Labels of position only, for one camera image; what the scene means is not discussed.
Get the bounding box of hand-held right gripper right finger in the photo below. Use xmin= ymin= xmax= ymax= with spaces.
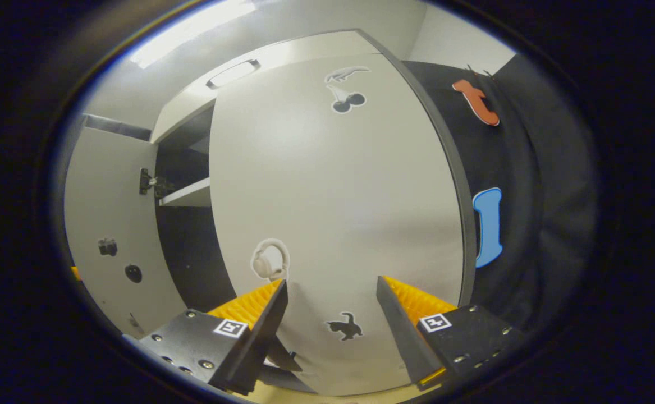
xmin=376 ymin=276 xmax=527 ymax=392

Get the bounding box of dark metal drawer handle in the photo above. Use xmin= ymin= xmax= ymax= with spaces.
xmin=207 ymin=59 xmax=262 ymax=90

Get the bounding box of black backdrop cloth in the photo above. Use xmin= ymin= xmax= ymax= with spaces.
xmin=83 ymin=114 xmax=154 ymax=141
xmin=403 ymin=53 xmax=597 ymax=332

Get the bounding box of white cabinet door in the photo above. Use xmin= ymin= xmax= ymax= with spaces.
xmin=63 ymin=126 xmax=187 ymax=340
xmin=208 ymin=53 xmax=468 ymax=397

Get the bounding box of white grey shoe cabinet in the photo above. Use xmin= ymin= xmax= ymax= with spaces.
xmin=150 ymin=29 xmax=478 ymax=315

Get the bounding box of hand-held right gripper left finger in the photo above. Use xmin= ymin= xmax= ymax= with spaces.
xmin=128 ymin=279 xmax=290 ymax=396

